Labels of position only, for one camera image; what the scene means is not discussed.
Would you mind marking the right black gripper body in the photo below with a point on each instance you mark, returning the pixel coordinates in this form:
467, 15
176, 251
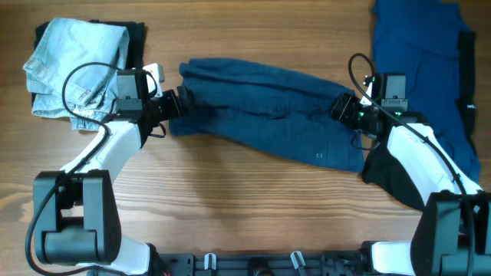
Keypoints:
353, 113

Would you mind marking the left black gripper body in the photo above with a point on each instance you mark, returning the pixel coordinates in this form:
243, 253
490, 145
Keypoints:
166, 107

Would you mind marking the navy blue shorts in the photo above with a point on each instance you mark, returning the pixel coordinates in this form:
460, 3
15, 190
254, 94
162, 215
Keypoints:
278, 111

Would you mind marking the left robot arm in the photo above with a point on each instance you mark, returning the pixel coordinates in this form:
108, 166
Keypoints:
76, 222

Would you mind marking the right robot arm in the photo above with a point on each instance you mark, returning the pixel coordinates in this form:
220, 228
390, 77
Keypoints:
453, 234

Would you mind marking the folded black garment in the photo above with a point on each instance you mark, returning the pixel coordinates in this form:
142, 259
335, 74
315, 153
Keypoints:
137, 36

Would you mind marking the black garment under pile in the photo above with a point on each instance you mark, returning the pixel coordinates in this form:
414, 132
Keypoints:
382, 169

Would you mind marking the folded light blue jeans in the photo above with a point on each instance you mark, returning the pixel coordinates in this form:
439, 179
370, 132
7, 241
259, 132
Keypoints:
72, 65

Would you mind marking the blue garment in pile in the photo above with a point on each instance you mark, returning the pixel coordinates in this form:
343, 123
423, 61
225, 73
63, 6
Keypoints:
419, 38

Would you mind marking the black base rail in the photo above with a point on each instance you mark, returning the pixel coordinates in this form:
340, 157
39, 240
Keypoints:
329, 263

